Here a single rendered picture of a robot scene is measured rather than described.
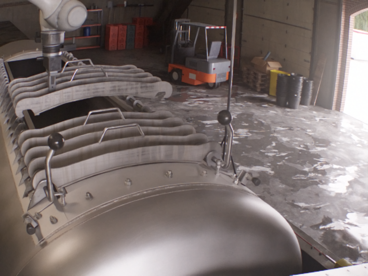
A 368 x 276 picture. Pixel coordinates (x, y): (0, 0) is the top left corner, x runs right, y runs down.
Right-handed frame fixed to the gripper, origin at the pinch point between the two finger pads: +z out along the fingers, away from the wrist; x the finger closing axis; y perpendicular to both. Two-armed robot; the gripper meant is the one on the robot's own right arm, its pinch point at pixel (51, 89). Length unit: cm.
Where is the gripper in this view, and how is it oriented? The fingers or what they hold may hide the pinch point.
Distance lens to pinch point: 149.7
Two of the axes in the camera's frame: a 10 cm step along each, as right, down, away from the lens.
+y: -8.8, 1.4, -4.6
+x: 4.8, 3.6, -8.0
